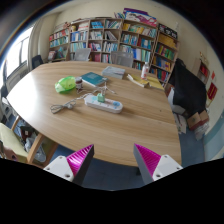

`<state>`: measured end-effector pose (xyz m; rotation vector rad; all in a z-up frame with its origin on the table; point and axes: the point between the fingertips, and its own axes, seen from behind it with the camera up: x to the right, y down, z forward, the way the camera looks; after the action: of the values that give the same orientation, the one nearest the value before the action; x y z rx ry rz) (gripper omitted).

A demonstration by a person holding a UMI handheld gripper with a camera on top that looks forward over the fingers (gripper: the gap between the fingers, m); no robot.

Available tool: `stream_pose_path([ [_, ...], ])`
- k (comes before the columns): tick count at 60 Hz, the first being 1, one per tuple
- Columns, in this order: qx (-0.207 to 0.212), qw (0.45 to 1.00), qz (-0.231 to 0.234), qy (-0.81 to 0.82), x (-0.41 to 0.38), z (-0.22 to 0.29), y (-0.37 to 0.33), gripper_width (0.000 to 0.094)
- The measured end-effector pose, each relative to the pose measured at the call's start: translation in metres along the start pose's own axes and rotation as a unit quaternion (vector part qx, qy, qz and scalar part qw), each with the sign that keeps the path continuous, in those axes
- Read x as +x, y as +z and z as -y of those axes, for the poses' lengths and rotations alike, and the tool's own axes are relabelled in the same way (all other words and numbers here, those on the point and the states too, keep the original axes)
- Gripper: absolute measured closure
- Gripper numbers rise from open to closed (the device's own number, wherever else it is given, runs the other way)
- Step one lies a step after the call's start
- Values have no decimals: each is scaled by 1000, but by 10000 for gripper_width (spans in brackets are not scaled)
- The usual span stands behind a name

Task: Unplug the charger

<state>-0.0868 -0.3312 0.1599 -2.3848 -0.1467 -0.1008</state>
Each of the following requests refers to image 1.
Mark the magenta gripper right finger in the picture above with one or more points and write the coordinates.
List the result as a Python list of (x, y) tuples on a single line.
[(153, 166)]

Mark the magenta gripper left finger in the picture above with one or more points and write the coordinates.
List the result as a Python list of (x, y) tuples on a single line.
[(73, 167)]

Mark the green white charger plug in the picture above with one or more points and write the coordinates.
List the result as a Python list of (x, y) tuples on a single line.
[(100, 98)]

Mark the cardboard box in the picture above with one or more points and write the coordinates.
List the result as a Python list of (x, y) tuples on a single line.
[(197, 120)]

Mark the wooden chair green cushion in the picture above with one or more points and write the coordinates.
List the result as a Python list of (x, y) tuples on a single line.
[(36, 150)]

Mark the white power strip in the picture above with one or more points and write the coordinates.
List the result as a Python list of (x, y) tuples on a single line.
[(108, 105)]

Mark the black coat on rack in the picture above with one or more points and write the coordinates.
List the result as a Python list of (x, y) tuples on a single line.
[(189, 90)]

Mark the green plastic bag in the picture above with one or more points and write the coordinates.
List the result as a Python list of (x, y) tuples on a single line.
[(65, 84)]

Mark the yellow open book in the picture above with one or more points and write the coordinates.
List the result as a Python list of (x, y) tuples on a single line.
[(149, 81)]

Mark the small dark jar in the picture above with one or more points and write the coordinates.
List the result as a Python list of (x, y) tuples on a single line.
[(78, 82)]

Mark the teal hardcover book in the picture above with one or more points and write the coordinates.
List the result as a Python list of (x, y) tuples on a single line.
[(93, 79)]

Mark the white plastic bottle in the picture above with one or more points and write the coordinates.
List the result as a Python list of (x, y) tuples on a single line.
[(145, 70)]

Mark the grey book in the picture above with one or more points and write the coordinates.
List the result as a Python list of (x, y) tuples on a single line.
[(113, 72)]

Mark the grey mesh chair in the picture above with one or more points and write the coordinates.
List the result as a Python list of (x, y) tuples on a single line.
[(122, 58)]

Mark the grey office chair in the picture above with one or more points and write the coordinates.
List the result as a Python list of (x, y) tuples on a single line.
[(82, 54)]

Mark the wooden bookshelf with books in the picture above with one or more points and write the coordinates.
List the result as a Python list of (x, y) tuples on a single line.
[(153, 43)]

